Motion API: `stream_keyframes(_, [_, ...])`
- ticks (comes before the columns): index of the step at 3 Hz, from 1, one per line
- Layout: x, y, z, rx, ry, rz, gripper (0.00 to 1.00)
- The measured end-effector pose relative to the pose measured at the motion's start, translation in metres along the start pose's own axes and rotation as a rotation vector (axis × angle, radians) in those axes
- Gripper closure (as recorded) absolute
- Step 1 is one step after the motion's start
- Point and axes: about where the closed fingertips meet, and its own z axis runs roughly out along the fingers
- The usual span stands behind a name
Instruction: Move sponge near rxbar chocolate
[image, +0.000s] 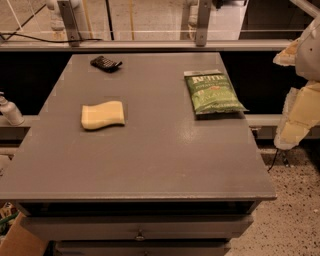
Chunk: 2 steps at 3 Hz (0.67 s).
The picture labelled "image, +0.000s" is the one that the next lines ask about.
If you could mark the white spray bottle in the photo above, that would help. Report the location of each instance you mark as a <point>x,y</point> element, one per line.
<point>10,111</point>

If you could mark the yellow sponge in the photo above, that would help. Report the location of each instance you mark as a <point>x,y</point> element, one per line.
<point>98,116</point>

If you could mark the left metal railing post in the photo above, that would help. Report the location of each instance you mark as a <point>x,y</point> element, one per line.
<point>68,17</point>

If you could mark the grey drawer cabinet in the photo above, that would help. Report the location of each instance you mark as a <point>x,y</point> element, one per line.
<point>190,185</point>

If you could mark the right metal railing post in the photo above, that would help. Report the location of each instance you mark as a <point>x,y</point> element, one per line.
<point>203,16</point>

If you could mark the green kettle chips bag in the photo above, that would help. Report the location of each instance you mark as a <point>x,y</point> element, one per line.
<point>211,91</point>

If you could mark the black rxbar chocolate wrapper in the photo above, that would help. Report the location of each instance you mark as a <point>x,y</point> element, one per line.
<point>104,64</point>

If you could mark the cardboard box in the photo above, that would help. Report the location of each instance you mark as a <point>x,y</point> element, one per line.
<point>20,242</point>

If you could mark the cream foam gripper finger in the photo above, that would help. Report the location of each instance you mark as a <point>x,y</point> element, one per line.
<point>287,56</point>
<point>301,112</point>

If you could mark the metal drawer knob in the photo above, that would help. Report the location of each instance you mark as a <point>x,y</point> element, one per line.
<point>140,236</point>

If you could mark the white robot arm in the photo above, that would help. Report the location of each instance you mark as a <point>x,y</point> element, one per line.
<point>307,59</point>

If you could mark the metal railing post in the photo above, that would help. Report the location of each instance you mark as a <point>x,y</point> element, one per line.
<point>68,17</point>
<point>203,16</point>

